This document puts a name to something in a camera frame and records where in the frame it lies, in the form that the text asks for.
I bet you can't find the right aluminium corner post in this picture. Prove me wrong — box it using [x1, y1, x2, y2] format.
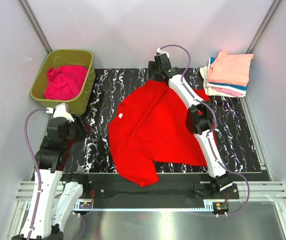
[246, 0, 283, 54]

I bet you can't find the folded pink t-shirt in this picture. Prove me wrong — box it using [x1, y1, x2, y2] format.
[213, 87, 246, 98]

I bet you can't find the aluminium corner post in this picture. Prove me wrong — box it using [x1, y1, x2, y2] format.
[18, 0, 52, 54]
[246, 0, 283, 54]

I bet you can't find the magenta t-shirt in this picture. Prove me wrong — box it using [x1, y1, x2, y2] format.
[44, 65, 88, 101]

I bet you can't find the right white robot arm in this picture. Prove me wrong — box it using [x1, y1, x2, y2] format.
[149, 52, 233, 198]

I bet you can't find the aluminium frame rail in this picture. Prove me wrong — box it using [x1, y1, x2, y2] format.
[14, 180, 286, 201]

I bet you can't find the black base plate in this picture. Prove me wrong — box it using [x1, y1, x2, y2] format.
[61, 172, 239, 200]

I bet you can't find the folded cream t-shirt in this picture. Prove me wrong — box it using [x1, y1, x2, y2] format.
[199, 60, 246, 98]

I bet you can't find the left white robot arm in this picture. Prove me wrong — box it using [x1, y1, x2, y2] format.
[12, 115, 91, 240]

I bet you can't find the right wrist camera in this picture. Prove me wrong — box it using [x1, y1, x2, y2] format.
[156, 48, 170, 58]

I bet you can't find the folded peach t-shirt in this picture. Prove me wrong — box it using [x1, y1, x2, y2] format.
[208, 50, 254, 87]

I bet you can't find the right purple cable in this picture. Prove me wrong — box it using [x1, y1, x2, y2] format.
[157, 44, 250, 218]

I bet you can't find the folded blue t-shirt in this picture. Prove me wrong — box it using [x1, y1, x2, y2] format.
[209, 57, 247, 91]

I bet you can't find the red t-shirt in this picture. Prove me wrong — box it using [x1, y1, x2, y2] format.
[108, 79, 207, 187]

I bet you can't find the left aluminium corner post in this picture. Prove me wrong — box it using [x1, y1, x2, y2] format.
[18, 0, 52, 54]

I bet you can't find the olive green plastic bin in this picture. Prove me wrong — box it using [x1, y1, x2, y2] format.
[30, 49, 96, 115]

